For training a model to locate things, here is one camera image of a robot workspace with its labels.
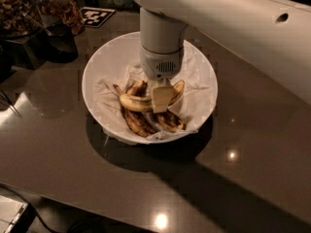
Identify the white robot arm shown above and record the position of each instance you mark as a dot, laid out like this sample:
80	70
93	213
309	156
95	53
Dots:
272	35

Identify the brown overripe banana right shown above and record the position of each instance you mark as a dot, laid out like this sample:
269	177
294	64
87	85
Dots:
169	122

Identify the yellow spotted banana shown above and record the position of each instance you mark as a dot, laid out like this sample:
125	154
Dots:
144	104

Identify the glass jar of snacks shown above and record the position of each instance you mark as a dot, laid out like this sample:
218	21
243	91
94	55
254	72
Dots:
65	11

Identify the dark box stand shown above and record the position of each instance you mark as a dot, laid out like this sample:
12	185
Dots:
28	51

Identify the white paper napkin liner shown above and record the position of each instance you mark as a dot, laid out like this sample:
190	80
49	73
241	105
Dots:
197	81

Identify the brown overripe banana left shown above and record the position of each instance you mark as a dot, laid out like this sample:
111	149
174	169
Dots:
135	120

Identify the black white marker tag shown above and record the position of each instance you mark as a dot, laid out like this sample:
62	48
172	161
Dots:
95	17

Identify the white device at corner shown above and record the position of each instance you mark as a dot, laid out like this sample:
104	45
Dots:
12	218

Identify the black scoop with metal handle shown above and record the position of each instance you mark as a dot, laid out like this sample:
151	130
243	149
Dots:
58	42

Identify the white bowl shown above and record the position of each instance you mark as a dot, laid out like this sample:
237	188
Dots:
107	62

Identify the brown overripe banana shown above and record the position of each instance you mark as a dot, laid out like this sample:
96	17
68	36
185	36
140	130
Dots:
135	120
169	122

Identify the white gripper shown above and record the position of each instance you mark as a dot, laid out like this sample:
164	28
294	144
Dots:
160	64

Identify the glass jar of nuts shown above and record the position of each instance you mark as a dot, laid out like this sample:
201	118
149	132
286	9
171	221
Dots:
13	20

